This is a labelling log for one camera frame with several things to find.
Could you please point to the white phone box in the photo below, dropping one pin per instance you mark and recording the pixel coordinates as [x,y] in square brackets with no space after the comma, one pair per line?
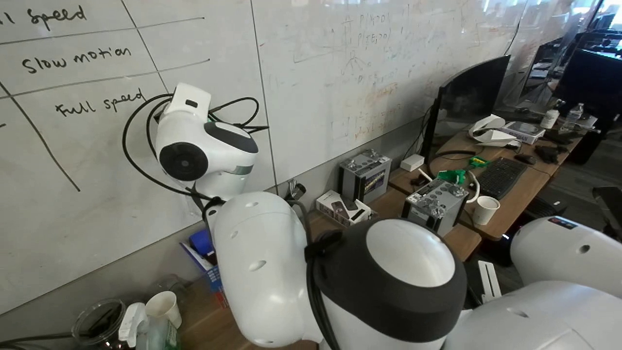
[343,209]

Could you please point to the glass jar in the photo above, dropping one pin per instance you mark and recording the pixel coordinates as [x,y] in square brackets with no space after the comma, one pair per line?
[98,324]

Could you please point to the blue cardboard snack box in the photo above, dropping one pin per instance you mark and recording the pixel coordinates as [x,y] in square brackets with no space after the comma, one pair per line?
[201,250]

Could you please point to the white paper cup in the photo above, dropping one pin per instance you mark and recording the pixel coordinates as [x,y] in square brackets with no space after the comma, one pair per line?
[166,308]

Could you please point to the black computer monitor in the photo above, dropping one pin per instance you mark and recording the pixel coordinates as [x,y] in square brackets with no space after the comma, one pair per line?
[473,98]

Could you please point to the green plastic object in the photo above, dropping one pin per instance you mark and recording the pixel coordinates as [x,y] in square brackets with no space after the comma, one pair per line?
[460,172]

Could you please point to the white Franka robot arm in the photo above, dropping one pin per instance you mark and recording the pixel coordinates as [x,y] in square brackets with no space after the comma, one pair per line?
[259,273]

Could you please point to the grey battery Dominator label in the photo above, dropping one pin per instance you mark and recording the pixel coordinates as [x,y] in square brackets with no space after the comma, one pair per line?
[364,176]

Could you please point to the large white whiteboard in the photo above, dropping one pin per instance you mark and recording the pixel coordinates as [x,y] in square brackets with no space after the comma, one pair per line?
[356,65]

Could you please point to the small white box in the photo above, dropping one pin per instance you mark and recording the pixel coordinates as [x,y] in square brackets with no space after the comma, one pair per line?
[413,162]

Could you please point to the plain grey battery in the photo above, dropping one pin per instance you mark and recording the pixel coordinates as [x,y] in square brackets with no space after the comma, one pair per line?
[434,207]

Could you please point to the black tube mount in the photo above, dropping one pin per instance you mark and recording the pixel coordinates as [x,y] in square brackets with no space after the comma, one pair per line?
[296,191]

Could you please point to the white slotted bracket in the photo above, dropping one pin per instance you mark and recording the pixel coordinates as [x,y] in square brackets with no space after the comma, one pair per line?
[489,281]

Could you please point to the white mug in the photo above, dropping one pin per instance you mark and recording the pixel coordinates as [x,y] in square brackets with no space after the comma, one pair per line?
[487,211]

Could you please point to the black keyboard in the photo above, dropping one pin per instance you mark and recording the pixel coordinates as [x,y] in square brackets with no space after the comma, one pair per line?
[506,178]

